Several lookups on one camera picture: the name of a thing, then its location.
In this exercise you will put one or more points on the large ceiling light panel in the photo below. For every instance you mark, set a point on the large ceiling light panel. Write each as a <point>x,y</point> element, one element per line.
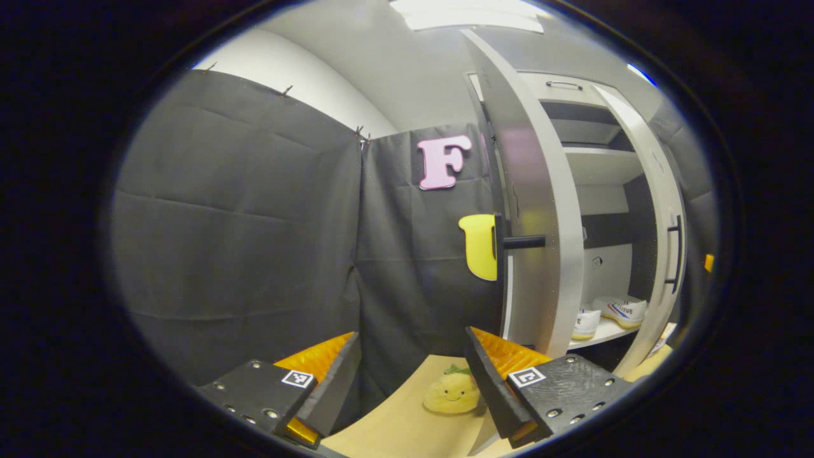
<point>470,16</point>

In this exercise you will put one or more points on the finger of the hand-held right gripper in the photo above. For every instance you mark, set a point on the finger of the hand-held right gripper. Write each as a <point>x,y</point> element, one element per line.
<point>709,263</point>

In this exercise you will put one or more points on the yellow plush toy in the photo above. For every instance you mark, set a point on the yellow plush toy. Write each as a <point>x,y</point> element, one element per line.
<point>451,394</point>

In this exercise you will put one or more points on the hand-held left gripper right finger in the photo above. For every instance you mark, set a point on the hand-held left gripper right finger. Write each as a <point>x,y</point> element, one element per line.
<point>493,394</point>

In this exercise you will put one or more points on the grey cabinet drawer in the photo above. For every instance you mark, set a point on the grey cabinet drawer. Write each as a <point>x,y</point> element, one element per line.
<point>566,89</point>

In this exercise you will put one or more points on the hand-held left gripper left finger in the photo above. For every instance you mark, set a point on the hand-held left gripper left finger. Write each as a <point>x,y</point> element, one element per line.
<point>334,388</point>

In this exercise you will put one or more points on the white striped canvas shoe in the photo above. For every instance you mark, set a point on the white striped canvas shoe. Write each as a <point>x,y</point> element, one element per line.
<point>623,310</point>
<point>586,323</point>

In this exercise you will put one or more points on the black backdrop cloth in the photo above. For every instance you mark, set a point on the black backdrop cloth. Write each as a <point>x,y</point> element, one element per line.
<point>254,222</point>

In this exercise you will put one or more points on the grey shoe cabinet door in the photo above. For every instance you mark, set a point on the grey shoe cabinet door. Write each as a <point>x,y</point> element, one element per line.
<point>540,178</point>
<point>664,191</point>

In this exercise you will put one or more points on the grey shoe cabinet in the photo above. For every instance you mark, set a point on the grey shoe cabinet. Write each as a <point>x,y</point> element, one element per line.
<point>604,165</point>

